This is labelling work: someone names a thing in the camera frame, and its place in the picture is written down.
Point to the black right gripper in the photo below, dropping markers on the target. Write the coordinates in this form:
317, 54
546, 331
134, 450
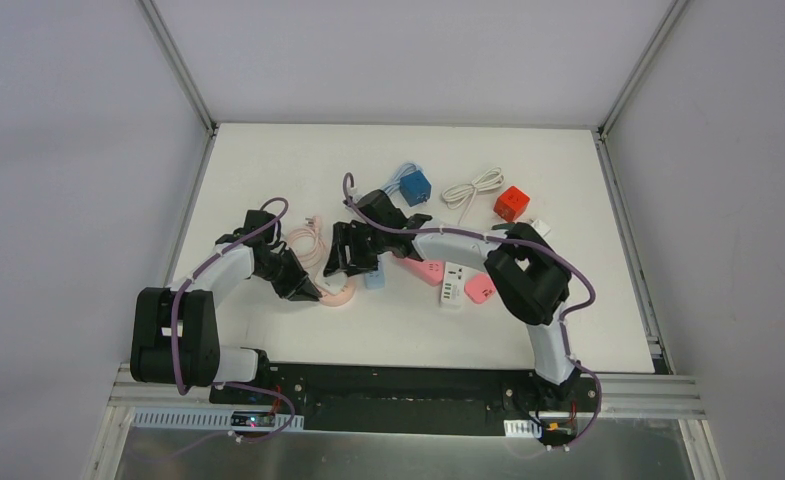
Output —
355, 244

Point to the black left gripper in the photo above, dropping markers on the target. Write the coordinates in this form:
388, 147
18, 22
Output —
289, 273

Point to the pink triangular power strip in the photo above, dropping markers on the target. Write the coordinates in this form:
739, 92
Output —
431, 272

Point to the blue cube socket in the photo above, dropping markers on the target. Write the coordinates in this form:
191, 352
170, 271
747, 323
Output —
415, 188

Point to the pink adapter plug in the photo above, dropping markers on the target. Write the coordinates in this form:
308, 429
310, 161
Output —
479, 288

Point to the red cube socket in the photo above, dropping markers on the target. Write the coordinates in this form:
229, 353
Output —
511, 204

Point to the white charger plug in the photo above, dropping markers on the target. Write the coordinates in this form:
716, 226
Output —
541, 227

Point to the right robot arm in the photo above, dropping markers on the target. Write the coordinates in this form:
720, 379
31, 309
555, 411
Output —
531, 282

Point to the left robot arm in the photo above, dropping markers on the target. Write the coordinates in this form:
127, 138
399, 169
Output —
175, 336

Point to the pink round socket base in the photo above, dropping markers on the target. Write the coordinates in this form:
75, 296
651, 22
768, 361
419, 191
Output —
341, 298

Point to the white flat adapter socket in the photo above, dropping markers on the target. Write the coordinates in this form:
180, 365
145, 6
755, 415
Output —
331, 285

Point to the light blue power strip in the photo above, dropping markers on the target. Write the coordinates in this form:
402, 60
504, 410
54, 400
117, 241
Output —
375, 279

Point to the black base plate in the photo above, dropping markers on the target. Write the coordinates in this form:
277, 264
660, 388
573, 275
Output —
409, 400

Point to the aluminium frame rail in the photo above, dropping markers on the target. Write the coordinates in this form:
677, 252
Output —
622, 396

